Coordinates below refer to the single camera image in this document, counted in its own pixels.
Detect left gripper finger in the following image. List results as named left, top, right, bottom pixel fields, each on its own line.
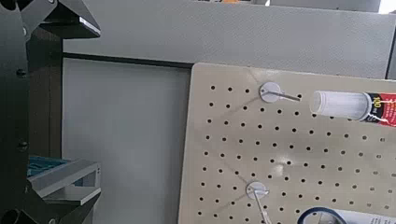
left=18, top=0, right=102, bottom=40
left=18, top=185, right=103, bottom=224

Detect grey crate with blue lining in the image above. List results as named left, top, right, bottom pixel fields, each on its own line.
left=26, top=155, right=102, bottom=199

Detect light grey panel under pegboard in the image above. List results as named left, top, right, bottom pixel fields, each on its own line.
left=61, top=58, right=192, bottom=224

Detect grey partition panel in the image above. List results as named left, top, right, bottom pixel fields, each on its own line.
left=62, top=0, right=396, bottom=80

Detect white pegboard hook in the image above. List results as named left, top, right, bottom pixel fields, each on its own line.
left=245, top=181, right=274, bottom=224
left=259, top=81, right=302, bottom=105

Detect beige pegboard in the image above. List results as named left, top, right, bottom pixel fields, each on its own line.
left=177, top=62, right=396, bottom=224

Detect red white adhesive tube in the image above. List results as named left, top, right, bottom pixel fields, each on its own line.
left=308, top=90, right=396, bottom=128

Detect white scissors package card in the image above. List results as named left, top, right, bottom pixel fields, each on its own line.
left=311, top=208, right=396, bottom=224

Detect blue handled scissors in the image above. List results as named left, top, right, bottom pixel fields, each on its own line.
left=296, top=206, right=344, bottom=224

